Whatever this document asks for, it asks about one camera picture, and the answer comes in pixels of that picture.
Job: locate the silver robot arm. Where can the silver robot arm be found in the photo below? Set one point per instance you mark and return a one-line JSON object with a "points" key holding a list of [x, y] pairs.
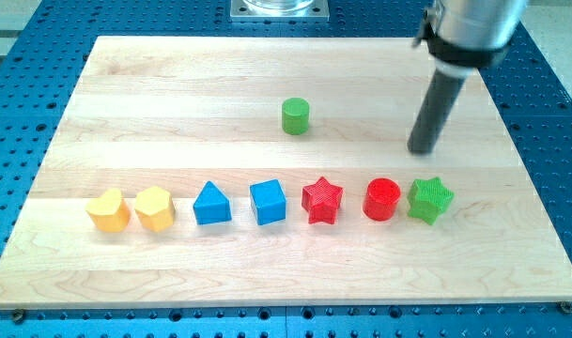
{"points": [[463, 35]]}

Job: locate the yellow heart block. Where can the yellow heart block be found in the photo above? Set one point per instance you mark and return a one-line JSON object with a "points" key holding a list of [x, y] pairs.
{"points": [[109, 212]]}

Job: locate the blue cube block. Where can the blue cube block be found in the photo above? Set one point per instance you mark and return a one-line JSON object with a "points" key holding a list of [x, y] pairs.
{"points": [[268, 201]]}

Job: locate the red star block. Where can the red star block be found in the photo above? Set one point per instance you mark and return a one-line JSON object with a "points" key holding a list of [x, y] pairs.
{"points": [[322, 201]]}

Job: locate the green cylinder block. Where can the green cylinder block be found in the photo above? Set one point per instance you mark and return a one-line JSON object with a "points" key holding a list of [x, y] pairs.
{"points": [[295, 116]]}

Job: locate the blue triangle block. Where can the blue triangle block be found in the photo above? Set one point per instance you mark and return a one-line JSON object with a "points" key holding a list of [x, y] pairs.
{"points": [[211, 205]]}

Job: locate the red cylinder block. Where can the red cylinder block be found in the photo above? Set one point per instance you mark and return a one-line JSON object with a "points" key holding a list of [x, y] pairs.
{"points": [[381, 199]]}

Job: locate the wooden board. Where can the wooden board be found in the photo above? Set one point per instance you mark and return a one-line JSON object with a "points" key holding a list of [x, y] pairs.
{"points": [[176, 112]]}

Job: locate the yellow hexagon block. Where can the yellow hexagon block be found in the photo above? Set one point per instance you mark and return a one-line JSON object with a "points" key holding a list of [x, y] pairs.
{"points": [[155, 208]]}

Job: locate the green star block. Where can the green star block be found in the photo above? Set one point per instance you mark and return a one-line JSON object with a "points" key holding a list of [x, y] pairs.
{"points": [[428, 199]]}

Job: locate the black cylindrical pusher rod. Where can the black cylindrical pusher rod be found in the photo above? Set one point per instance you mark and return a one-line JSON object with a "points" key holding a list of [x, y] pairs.
{"points": [[438, 103]]}

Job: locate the blue perforated table plate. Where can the blue perforated table plate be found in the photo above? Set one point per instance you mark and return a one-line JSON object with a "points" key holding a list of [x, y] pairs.
{"points": [[42, 67]]}

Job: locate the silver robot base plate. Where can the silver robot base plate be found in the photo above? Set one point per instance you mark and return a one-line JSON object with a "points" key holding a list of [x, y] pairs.
{"points": [[256, 11]]}

